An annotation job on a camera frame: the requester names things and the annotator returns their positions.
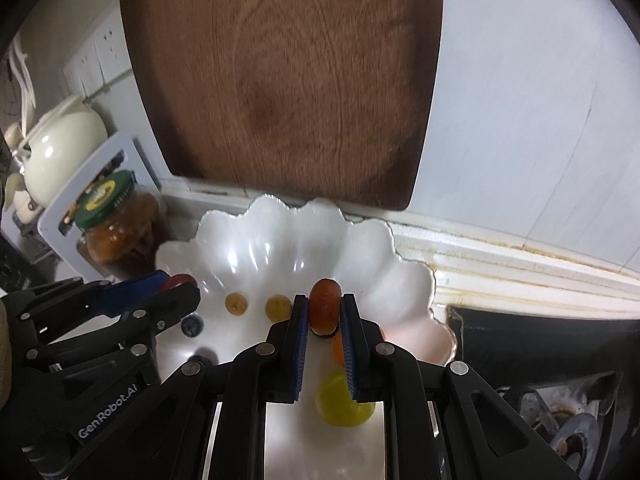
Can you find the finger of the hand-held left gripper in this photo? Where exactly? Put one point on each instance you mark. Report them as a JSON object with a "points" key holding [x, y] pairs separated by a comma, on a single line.
{"points": [[172, 305], [135, 287]]}

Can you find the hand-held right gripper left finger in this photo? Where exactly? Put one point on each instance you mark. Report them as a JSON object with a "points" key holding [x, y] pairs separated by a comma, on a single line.
{"points": [[297, 360]]}

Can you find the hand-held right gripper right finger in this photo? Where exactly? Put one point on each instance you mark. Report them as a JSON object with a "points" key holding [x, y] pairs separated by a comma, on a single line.
{"points": [[351, 360]]}

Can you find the small orange mandarin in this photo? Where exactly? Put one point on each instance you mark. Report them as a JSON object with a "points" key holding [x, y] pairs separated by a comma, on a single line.
{"points": [[337, 350]]}

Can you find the red cherry tomato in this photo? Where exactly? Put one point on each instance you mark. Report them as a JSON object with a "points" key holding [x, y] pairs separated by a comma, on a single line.
{"points": [[177, 280]]}

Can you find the blueberry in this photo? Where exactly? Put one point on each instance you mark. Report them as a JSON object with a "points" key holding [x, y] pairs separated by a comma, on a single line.
{"points": [[202, 361], [191, 325]]}

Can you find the green plum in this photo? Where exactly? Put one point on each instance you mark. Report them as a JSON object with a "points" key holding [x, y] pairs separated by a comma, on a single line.
{"points": [[335, 405]]}

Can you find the small yellow fruit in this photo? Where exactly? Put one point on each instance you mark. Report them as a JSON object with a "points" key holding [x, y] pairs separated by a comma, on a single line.
{"points": [[236, 304], [277, 308]]}

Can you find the red grape tomato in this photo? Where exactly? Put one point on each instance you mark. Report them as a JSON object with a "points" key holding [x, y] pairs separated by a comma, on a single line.
{"points": [[325, 307]]}

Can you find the white scalloped bowl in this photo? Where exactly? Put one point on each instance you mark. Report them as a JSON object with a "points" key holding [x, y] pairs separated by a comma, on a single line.
{"points": [[280, 250]]}

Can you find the glass jar green lid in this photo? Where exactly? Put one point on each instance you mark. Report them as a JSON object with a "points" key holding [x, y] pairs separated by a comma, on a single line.
{"points": [[120, 230]]}

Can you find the white shelf rack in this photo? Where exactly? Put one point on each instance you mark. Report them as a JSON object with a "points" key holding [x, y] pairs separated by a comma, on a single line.
{"points": [[55, 240]]}

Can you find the white pot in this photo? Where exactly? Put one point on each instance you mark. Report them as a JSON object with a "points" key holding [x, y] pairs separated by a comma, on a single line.
{"points": [[25, 200]]}

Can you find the cream ceramic pot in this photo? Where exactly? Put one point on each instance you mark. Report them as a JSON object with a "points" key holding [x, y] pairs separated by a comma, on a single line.
{"points": [[65, 150]]}

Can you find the black gas stove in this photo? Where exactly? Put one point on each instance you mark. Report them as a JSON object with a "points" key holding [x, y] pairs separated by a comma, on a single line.
{"points": [[525, 345]]}

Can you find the black burner grate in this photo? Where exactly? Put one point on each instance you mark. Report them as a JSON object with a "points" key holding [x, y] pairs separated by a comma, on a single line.
{"points": [[575, 400]]}

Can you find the white spoon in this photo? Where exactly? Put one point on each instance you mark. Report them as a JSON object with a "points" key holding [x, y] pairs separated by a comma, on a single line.
{"points": [[22, 75]]}

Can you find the wooden cutting board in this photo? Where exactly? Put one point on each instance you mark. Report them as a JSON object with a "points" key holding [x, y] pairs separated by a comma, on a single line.
{"points": [[280, 70]]}

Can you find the white wall socket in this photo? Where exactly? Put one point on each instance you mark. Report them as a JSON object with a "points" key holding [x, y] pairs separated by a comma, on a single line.
{"points": [[82, 72], [114, 47]]}

